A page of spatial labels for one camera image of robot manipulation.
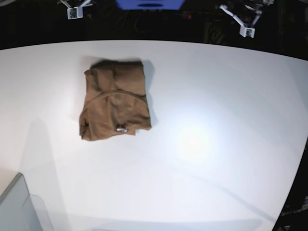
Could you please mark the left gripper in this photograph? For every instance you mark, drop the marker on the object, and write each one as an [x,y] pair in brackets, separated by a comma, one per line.
[250,23]

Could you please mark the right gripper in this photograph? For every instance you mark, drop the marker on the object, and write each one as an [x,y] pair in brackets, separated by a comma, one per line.
[76,3]

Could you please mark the brown t-shirt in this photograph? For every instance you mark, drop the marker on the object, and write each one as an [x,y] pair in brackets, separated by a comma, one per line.
[115,101]

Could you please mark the blue bin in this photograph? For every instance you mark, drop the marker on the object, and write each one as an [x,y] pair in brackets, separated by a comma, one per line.
[150,4]

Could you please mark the black power strip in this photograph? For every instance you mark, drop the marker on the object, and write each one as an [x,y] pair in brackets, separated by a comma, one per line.
[206,16]

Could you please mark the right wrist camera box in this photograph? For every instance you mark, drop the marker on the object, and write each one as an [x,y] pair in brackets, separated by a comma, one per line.
[74,13]

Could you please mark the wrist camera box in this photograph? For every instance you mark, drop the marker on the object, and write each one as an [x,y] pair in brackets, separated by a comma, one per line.
[247,32]
[74,13]

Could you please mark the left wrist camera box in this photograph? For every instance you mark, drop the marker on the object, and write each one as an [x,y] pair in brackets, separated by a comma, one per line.
[247,32]

